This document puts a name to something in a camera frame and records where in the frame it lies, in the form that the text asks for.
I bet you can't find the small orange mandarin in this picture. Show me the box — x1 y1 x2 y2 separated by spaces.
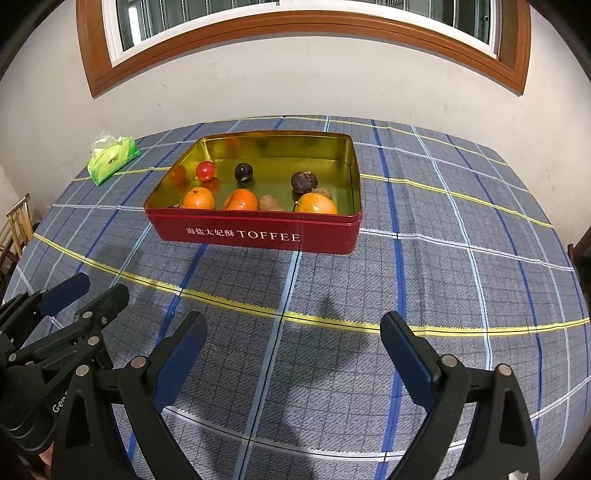
181 187 216 210

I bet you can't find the red and gold tin box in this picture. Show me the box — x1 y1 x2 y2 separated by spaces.
144 130 362 256

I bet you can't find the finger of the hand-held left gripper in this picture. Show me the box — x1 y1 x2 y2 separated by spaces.
7 284 130 370
0 272 90 342

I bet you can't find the dark wrinkled passion fruit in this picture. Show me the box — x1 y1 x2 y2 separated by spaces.
290 170 319 193

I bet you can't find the dark wooden furniture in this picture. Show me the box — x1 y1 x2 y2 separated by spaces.
567 242 591 296

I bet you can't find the brown framed window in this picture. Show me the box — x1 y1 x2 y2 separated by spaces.
76 0 532 97

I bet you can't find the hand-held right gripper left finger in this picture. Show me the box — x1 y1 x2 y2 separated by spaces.
52 311 208 480

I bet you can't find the green tissue pack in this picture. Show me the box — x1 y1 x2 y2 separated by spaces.
88 130 140 186

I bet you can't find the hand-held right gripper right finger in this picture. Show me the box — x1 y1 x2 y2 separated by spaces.
380 311 541 480

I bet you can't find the light wooden chair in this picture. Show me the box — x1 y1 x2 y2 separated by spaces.
0 194 32 278

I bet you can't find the large orange mandarin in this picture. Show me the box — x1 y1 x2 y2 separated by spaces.
294 192 339 215

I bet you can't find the blue plaid tablecloth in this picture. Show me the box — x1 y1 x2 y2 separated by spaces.
4 115 591 480

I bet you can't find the medium orange mandarin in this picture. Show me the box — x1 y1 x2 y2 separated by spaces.
223 188 259 211

